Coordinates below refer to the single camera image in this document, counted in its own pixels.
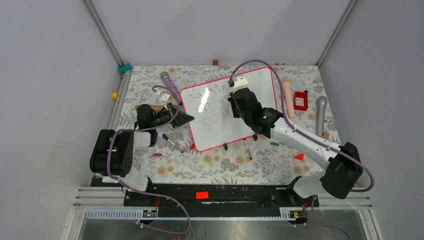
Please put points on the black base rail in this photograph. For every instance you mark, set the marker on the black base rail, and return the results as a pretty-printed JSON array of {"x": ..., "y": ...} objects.
[{"x": 178, "y": 200}]

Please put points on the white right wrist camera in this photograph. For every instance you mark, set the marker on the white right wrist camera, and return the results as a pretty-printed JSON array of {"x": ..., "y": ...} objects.
[{"x": 238, "y": 83}]

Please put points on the red label on rail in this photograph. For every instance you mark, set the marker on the red label on rail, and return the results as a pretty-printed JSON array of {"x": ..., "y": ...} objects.
[{"x": 201, "y": 195}]

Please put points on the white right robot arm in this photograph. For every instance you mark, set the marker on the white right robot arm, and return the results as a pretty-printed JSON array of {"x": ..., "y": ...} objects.
[{"x": 339, "y": 163}]

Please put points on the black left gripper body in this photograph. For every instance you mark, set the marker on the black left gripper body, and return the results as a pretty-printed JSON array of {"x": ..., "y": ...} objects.
[{"x": 165, "y": 116}]

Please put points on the teal block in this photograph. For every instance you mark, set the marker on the teal block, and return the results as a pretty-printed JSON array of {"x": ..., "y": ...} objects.
[{"x": 124, "y": 68}]

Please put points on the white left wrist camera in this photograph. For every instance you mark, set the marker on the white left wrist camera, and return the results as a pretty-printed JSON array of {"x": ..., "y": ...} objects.
[{"x": 164, "y": 98}]

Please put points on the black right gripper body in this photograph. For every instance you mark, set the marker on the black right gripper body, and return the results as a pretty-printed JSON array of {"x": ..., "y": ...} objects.
[{"x": 237, "y": 113}]

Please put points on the red triangular block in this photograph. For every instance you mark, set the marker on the red triangular block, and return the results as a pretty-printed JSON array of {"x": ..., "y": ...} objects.
[{"x": 299, "y": 157}]

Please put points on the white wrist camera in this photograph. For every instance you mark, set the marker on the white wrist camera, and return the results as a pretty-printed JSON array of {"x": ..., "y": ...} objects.
[
  {"x": 238, "y": 83},
  {"x": 164, "y": 98}
]

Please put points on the silver toy microphone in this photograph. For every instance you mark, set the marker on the silver toy microphone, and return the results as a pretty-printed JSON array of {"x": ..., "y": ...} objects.
[{"x": 321, "y": 104}]

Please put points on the brown wooden toy microphone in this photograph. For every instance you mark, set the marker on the brown wooden toy microphone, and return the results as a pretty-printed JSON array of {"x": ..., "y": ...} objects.
[{"x": 155, "y": 109}]

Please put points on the red box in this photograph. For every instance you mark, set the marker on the red box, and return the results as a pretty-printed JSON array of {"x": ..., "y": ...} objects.
[{"x": 300, "y": 100}]

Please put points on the purple patterned toy microphone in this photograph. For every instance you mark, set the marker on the purple patterned toy microphone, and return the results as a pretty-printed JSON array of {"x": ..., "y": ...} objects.
[{"x": 165, "y": 77}]

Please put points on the blue capped marker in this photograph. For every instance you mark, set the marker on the blue capped marker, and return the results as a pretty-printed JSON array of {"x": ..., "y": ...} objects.
[{"x": 172, "y": 143}]

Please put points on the yellow cube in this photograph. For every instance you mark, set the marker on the yellow cube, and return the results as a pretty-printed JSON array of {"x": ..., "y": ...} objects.
[{"x": 114, "y": 95}]

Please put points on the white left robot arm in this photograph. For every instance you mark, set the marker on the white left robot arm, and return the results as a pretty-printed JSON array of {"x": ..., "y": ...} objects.
[{"x": 112, "y": 156}]

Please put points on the floral patterned table mat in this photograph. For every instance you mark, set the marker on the floral patterned table mat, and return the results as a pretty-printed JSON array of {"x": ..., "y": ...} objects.
[{"x": 270, "y": 165}]

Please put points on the small wooden cube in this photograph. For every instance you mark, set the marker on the small wooden cube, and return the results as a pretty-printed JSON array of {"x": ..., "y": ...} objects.
[{"x": 326, "y": 135}]

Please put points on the pink framed whiteboard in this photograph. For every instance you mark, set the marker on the pink framed whiteboard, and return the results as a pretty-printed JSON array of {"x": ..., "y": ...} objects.
[{"x": 214, "y": 123}]

